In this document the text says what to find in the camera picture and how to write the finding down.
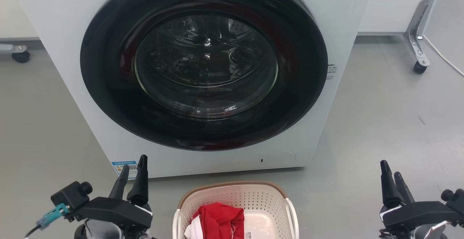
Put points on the metal partition leg bracket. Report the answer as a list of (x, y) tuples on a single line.
[(417, 32)]

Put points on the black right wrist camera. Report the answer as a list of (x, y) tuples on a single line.
[(455, 199)]

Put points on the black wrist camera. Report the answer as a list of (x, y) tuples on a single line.
[(70, 195), (455, 199)]

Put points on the black caster under bracket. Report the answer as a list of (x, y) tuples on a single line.
[(420, 67)]

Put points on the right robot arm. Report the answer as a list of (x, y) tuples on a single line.
[(417, 233)]

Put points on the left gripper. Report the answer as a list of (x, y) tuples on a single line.
[(112, 210)]

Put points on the white garment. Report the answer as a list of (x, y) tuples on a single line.
[(192, 230)]

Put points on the warning label sticker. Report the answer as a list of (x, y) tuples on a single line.
[(246, 235)]

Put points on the black caster with flat foot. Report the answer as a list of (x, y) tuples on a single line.
[(20, 54)]

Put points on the round black washer door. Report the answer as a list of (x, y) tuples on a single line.
[(108, 87)]

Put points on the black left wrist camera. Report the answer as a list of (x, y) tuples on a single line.
[(70, 195)]

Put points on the white perforated laundry basket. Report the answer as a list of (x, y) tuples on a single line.
[(232, 197)]

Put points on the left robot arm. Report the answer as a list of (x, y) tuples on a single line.
[(101, 231)]

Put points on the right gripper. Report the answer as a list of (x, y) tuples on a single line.
[(420, 213)]

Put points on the red garment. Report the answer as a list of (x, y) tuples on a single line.
[(219, 219)]

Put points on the white front-load washing machine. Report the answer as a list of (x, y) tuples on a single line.
[(61, 21)]

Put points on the blue energy label sticker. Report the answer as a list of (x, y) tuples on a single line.
[(127, 168)]

